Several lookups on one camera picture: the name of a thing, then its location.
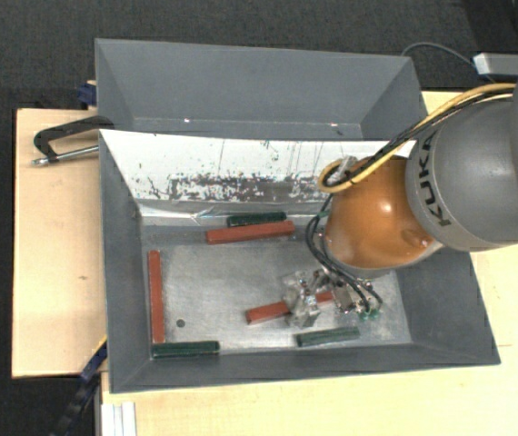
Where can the red-brown block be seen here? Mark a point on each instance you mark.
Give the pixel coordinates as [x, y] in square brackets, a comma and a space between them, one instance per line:
[156, 298]
[250, 232]
[265, 312]

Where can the grey metal bin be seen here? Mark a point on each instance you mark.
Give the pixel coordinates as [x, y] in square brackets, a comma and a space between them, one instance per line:
[241, 89]

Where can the dark green flat block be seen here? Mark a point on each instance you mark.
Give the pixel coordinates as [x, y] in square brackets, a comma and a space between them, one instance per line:
[328, 336]
[256, 219]
[185, 349]

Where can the pale brown cardboard board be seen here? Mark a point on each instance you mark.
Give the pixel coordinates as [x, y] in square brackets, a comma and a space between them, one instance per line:
[56, 252]

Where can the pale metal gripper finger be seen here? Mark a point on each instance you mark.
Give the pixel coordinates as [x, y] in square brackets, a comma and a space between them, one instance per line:
[303, 317]
[296, 283]

